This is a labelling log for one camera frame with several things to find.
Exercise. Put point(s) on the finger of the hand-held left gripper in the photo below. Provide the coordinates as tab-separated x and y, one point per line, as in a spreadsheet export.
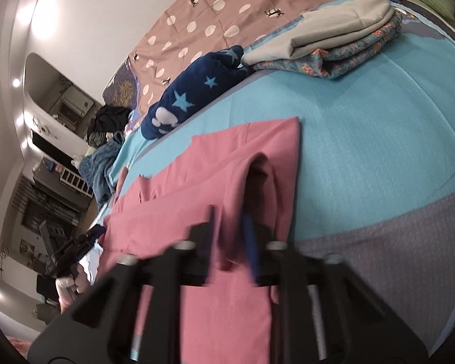
96	231
81	249

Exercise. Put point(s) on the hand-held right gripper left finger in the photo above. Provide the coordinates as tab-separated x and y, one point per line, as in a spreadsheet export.
203	250

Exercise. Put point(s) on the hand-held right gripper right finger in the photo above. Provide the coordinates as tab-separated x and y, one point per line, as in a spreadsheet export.
252	254

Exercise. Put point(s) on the pink long-sleeve shirt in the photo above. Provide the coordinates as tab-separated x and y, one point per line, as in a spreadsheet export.
212	167

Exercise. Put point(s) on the black clothes pile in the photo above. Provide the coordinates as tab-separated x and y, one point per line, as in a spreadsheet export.
108	119

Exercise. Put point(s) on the person's left hand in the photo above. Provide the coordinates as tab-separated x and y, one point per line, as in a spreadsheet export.
70	288

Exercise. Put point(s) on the white rack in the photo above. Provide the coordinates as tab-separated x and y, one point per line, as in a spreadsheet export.
74	182

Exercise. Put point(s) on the dark cabinet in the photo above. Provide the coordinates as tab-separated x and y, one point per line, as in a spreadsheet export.
41	204

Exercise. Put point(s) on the grey crumpled garment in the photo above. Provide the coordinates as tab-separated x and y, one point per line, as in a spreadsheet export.
98	140

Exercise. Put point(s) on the dark floral sheet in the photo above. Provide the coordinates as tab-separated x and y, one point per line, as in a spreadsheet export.
121	91

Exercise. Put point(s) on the navy star fleece garment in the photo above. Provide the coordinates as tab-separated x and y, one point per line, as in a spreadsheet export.
189	91

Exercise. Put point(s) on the floral folded cloth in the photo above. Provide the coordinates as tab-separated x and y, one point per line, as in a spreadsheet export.
349	60

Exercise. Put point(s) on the grey folded cloth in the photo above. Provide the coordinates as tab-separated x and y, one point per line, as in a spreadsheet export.
326	26

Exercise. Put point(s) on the brown polka dot sheet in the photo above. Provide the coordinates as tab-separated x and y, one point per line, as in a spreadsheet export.
231	7

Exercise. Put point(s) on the black wall panel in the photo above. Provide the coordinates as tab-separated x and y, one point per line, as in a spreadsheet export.
49	146

